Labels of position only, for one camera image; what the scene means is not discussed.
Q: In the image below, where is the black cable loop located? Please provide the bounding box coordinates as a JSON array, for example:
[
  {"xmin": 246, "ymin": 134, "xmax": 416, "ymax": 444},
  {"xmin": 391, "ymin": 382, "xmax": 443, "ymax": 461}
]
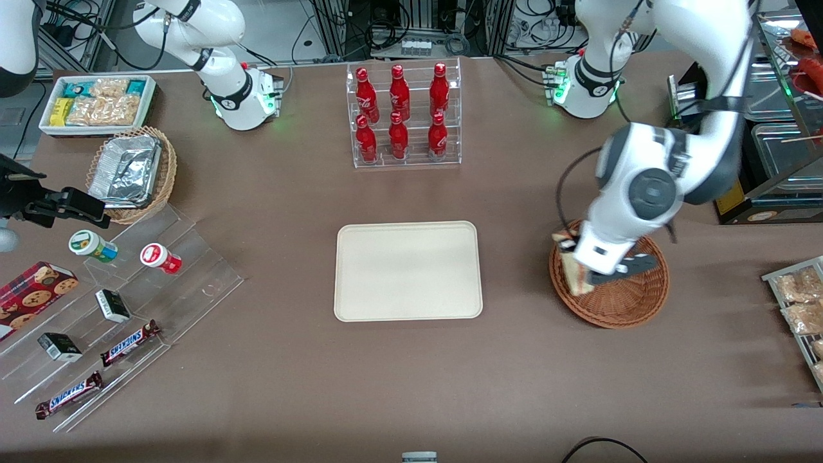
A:
[{"xmin": 561, "ymin": 437, "xmax": 649, "ymax": 463}]

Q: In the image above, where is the white plastic snack bin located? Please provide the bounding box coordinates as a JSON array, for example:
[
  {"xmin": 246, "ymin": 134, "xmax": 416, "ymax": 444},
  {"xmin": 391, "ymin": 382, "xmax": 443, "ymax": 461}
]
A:
[{"xmin": 39, "ymin": 74, "xmax": 157, "ymax": 138}]

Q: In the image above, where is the clear cracker bag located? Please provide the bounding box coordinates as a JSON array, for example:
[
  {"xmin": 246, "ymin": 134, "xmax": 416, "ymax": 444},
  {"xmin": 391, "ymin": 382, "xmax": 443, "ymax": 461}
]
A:
[
  {"xmin": 87, "ymin": 77, "xmax": 129, "ymax": 100},
  {"xmin": 64, "ymin": 95, "xmax": 140, "ymax": 127}
]

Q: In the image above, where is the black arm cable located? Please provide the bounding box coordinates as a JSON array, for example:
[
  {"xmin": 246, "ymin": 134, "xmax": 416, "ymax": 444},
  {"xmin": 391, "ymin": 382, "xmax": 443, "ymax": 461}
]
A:
[{"xmin": 556, "ymin": 147, "xmax": 606, "ymax": 233}]

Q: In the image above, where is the grey wire snack tray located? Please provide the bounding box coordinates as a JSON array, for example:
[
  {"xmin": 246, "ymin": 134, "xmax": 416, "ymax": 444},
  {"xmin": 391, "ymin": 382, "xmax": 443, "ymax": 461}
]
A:
[{"xmin": 762, "ymin": 256, "xmax": 823, "ymax": 393}]

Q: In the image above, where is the aluminium foil container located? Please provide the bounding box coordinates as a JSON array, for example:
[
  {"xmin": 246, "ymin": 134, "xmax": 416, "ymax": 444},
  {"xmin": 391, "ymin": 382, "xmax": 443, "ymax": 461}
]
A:
[
  {"xmin": 88, "ymin": 151, "xmax": 156, "ymax": 210},
  {"xmin": 102, "ymin": 134, "xmax": 163, "ymax": 165}
]

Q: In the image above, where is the red cola bottle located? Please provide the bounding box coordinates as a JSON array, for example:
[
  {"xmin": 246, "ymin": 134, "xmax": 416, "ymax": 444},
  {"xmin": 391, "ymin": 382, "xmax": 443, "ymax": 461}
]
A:
[
  {"xmin": 389, "ymin": 64, "xmax": 411, "ymax": 122},
  {"xmin": 356, "ymin": 114, "xmax": 378, "ymax": 163},
  {"xmin": 428, "ymin": 111, "xmax": 448, "ymax": 161},
  {"xmin": 388, "ymin": 111, "xmax": 410, "ymax": 160},
  {"xmin": 356, "ymin": 67, "xmax": 380, "ymax": 124},
  {"xmin": 430, "ymin": 62, "xmax": 450, "ymax": 120}
]

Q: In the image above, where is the triangular sandwich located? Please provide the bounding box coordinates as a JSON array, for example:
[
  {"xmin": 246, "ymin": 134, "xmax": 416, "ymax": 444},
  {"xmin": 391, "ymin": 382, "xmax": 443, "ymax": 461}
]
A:
[{"xmin": 552, "ymin": 230, "xmax": 597, "ymax": 296}]

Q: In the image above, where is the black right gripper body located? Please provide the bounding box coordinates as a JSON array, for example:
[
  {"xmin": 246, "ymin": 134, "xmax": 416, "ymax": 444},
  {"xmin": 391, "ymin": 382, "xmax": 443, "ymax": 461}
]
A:
[{"xmin": 0, "ymin": 154, "xmax": 62, "ymax": 220}]

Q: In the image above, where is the clear acrylic bottle rack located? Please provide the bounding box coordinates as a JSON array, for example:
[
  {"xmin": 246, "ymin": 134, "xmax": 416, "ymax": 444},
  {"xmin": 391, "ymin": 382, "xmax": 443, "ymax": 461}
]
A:
[{"xmin": 346, "ymin": 57, "xmax": 462, "ymax": 169}]

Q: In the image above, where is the clear acrylic step stand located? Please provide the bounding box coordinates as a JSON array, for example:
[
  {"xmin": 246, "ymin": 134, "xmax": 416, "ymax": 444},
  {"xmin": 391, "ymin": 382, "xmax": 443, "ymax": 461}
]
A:
[{"xmin": 0, "ymin": 203, "xmax": 246, "ymax": 433}]

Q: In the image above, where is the Snickers chocolate bar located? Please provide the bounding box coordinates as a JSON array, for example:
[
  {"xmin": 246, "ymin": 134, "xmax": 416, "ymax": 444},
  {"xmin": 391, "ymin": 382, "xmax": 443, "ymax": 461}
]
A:
[
  {"xmin": 100, "ymin": 320, "xmax": 161, "ymax": 368},
  {"xmin": 35, "ymin": 371, "xmax": 104, "ymax": 420}
]

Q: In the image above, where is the red lid snack cup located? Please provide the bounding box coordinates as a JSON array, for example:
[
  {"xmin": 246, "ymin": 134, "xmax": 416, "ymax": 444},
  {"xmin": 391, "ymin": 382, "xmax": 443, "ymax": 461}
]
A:
[{"xmin": 140, "ymin": 242, "xmax": 183, "ymax": 275}]

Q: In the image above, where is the clear bag of fried snacks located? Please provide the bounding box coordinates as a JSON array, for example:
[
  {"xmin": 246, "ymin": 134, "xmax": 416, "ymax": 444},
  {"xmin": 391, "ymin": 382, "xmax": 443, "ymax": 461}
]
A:
[
  {"xmin": 781, "ymin": 301, "xmax": 823, "ymax": 336},
  {"xmin": 775, "ymin": 267, "xmax": 823, "ymax": 304}
]

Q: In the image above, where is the red plaid cookie box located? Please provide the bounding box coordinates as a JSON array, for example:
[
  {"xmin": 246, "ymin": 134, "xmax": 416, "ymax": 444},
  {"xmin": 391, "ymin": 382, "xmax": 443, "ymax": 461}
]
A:
[{"xmin": 0, "ymin": 261, "xmax": 79, "ymax": 342}]

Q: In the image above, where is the beige rectangular tray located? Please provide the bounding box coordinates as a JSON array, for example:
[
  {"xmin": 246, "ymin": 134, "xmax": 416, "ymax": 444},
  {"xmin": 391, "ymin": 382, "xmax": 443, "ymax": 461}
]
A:
[{"xmin": 334, "ymin": 221, "xmax": 484, "ymax": 322}]

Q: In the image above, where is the small light wicker basket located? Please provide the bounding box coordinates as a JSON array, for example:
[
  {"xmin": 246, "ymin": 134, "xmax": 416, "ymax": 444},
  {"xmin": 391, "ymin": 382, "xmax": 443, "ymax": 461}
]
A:
[{"xmin": 86, "ymin": 125, "xmax": 178, "ymax": 226}]

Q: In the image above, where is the small dark green box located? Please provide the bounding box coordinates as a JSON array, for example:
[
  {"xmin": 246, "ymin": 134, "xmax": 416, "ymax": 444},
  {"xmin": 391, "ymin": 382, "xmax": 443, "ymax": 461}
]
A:
[
  {"xmin": 95, "ymin": 289, "xmax": 131, "ymax": 323},
  {"xmin": 37, "ymin": 332, "xmax": 83, "ymax": 363}
]

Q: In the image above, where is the large brown wicker basket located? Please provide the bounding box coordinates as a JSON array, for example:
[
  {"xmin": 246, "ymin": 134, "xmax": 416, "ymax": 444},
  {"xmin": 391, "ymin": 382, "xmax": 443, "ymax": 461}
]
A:
[{"xmin": 548, "ymin": 217, "xmax": 671, "ymax": 330}]

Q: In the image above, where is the green lid snack cup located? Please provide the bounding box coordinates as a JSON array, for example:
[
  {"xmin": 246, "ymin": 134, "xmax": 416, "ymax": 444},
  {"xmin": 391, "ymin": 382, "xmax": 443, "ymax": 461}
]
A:
[{"xmin": 69, "ymin": 230, "xmax": 119, "ymax": 264}]

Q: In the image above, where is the black steel food display case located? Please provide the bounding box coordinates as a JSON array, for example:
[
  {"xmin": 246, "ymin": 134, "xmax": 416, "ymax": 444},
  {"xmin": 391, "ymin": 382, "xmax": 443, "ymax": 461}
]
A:
[{"xmin": 669, "ymin": 10, "xmax": 823, "ymax": 226}]

